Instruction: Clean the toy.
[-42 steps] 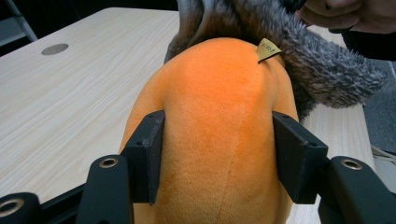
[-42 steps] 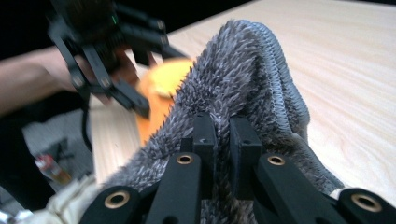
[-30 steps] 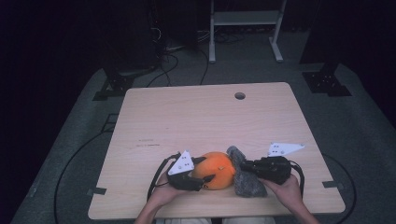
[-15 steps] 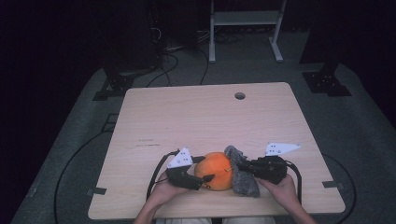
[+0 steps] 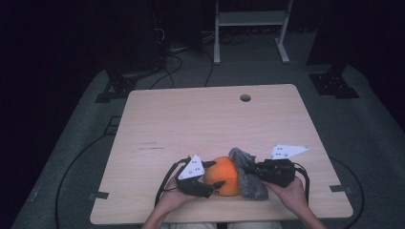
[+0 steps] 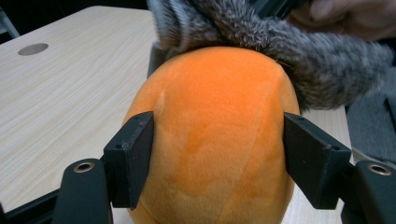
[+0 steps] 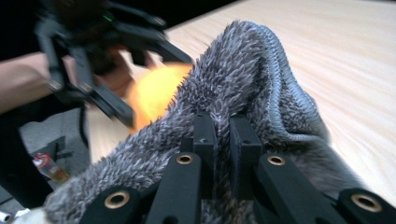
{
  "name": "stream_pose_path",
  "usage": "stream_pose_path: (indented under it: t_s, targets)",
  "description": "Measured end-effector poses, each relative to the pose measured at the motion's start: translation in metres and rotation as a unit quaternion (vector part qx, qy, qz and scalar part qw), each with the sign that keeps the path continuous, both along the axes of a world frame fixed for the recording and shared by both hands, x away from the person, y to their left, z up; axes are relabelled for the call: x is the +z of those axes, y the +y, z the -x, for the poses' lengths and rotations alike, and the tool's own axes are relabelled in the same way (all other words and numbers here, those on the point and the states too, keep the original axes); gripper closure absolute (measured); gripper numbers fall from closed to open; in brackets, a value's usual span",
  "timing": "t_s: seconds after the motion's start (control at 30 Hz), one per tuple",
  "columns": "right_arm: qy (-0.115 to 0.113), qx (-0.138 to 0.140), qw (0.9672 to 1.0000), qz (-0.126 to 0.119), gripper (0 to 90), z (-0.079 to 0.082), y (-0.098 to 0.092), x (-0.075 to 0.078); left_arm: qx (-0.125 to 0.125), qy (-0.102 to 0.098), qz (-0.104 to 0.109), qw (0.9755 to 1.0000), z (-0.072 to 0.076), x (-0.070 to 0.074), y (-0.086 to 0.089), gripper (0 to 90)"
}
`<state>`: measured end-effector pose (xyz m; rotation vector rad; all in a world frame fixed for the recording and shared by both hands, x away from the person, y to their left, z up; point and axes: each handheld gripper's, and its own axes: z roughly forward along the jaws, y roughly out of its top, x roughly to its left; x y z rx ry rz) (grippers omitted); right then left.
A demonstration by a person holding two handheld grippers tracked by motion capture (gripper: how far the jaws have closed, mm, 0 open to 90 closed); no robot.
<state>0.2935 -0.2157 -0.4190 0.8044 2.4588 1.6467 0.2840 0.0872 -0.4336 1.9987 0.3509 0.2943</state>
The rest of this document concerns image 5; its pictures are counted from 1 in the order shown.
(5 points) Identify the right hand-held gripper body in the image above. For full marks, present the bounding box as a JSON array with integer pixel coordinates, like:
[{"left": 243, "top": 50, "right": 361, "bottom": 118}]
[{"left": 261, "top": 144, "right": 310, "bottom": 189}]

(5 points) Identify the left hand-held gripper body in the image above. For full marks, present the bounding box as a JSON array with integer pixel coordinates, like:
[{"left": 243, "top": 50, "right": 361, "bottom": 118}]
[{"left": 175, "top": 155, "right": 215, "bottom": 198}]

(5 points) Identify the orange plush toy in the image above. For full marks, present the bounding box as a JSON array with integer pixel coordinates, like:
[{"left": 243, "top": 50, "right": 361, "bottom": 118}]
[{"left": 202, "top": 156, "right": 242, "bottom": 197}]

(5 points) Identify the grey fluffy towel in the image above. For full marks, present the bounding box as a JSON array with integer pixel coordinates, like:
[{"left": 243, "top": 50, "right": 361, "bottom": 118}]
[{"left": 228, "top": 147, "right": 269, "bottom": 200}]

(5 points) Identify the person's left hand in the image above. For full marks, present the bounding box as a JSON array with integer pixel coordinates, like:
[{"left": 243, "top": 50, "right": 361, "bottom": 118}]
[{"left": 160, "top": 176, "right": 206, "bottom": 212}]

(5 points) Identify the person's right hand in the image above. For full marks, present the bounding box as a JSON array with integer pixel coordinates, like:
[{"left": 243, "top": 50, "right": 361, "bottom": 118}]
[{"left": 263, "top": 176, "right": 309, "bottom": 214}]

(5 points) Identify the grey tape strip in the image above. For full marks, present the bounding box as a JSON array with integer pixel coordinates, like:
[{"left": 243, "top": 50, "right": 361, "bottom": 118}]
[
  {"left": 89, "top": 191, "right": 110, "bottom": 201},
  {"left": 329, "top": 184, "right": 353, "bottom": 195}
]

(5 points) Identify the black stand base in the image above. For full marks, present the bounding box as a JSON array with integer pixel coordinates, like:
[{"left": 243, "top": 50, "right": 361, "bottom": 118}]
[
  {"left": 309, "top": 63, "right": 361, "bottom": 99},
  {"left": 95, "top": 70, "right": 139, "bottom": 104}
]

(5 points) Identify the white metal stand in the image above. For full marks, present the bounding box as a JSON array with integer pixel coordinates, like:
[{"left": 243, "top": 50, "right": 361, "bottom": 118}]
[{"left": 213, "top": 0, "right": 294, "bottom": 66}]

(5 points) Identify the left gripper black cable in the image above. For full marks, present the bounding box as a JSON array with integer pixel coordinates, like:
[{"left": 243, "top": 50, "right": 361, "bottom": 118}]
[{"left": 154, "top": 156, "right": 192, "bottom": 208}]

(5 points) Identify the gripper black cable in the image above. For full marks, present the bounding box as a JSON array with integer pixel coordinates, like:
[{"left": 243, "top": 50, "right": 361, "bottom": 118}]
[
  {"left": 292, "top": 161, "right": 311, "bottom": 206},
  {"left": 154, "top": 156, "right": 192, "bottom": 208}
]

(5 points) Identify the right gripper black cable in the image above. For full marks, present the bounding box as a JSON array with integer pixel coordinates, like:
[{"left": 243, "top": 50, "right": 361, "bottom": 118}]
[{"left": 292, "top": 161, "right": 311, "bottom": 206}]

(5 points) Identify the long black floor cable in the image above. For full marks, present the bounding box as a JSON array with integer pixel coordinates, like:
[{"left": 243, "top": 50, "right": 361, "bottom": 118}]
[
  {"left": 54, "top": 133, "right": 111, "bottom": 229},
  {"left": 328, "top": 156, "right": 366, "bottom": 229}
]

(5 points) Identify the thin black floor cable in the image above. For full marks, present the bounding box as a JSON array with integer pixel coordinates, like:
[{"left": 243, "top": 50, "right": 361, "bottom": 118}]
[{"left": 203, "top": 49, "right": 215, "bottom": 88}]

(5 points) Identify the black floor cable loop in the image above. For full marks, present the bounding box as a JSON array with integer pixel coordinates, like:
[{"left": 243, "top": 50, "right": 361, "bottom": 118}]
[{"left": 149, "top": 52, "right": 184, "bottom": 90}]

